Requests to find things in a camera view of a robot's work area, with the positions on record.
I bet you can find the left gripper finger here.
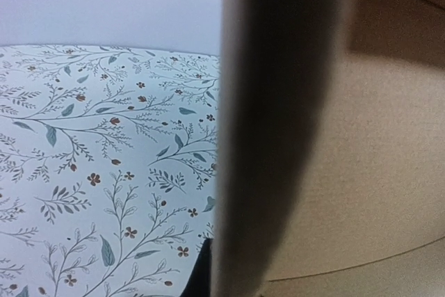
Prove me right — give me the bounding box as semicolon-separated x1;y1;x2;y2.
182;239;213;297

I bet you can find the brown cardboard box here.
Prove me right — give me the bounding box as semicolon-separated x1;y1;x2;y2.
211;0;444;296

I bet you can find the floral patterned table mat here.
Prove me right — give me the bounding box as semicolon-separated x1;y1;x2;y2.
1;45;220;296

